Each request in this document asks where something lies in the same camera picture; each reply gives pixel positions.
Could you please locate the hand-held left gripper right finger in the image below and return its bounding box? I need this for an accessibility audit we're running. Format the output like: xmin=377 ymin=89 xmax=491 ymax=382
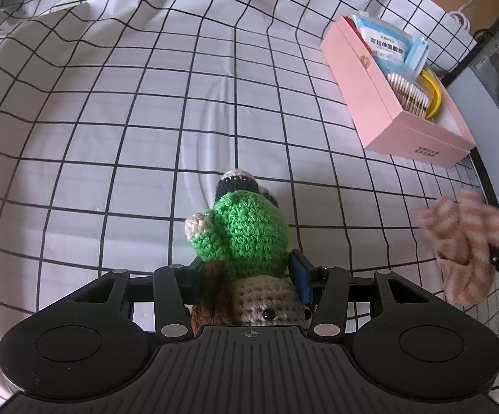
xmin=289 ymin=249 xmax=432 ymax=339

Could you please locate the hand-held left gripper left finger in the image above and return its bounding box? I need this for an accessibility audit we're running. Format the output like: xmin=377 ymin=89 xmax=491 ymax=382
xmin=74 ymin=256 xmax=208 ymax=338

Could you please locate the orange striped sock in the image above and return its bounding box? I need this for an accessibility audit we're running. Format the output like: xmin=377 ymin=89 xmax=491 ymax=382
xmin=417 ymin=188 xmax=499 ymax=308

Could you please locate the green crochet doll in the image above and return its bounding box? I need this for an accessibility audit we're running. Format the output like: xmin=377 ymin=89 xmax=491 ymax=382
xmin=184 ymin=169 xmax=316 ymax=327

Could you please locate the pink cardboard box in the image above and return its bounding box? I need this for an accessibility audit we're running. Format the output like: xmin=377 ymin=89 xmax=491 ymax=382
xmin=320 ymin=14 xmax=477 ymax=168

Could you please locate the white and blue packet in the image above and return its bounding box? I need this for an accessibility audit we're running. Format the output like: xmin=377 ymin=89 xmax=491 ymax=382
xmin=352 ymin=13 xmax=415 ymax=75

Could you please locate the white grid tablecloth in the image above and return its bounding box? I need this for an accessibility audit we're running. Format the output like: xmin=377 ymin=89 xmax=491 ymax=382
xmin=0 ymin=0 xmax=499 ymax=397

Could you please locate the yellow round item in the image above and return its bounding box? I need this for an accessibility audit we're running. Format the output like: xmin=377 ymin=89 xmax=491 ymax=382
xmin=420 ymin=69 xmax=443 ymax=122

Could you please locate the pack of cotton swabs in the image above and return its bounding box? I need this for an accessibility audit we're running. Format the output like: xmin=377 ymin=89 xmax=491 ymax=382
xmin=385 ymin=72 xmax=434 ymax=118

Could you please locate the light blue packet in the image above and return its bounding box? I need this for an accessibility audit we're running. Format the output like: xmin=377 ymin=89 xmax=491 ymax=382
xmin=402 ymin=34 xmax=431 ymax=75

